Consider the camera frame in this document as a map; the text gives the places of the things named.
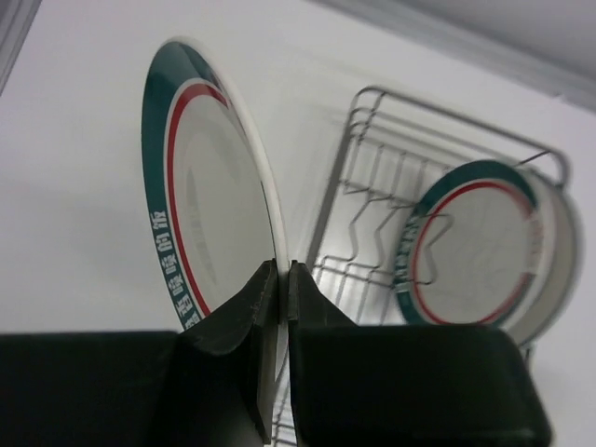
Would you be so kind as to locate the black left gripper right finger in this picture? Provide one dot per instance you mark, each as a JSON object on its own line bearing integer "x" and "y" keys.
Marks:
{"x": 323, "y": 376}

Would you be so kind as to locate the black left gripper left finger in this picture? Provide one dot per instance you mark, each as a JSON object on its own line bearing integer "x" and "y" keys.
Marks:
{"x": 220, "y": 385}

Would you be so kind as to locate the green red rimmed plate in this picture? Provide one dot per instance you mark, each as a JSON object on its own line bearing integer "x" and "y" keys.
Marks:
{"x": 211, "y": 197}
{"x": 469, "y": 250}

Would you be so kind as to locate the white plate teal rim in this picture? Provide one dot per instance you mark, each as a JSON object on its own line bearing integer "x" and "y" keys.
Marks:
{"x": 559, "y": 264}

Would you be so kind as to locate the grey wire dish rack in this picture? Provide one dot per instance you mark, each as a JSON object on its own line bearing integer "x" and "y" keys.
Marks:
{"x": 419, "y": 384}

